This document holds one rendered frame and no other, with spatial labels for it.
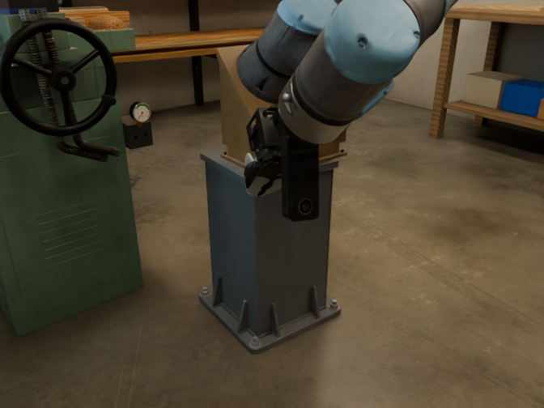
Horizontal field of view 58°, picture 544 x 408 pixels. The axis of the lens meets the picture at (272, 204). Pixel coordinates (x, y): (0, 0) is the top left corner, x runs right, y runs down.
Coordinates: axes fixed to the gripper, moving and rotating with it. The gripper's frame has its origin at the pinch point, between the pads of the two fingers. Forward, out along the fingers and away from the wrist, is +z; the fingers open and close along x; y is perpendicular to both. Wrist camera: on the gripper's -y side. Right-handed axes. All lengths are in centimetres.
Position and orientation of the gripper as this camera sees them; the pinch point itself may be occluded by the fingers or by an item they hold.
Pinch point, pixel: (256, 195)
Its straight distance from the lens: 78.2
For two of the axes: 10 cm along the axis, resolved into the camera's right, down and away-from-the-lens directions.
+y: -2.0, -9.2, 3.4
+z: -3.8, 3.9, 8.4
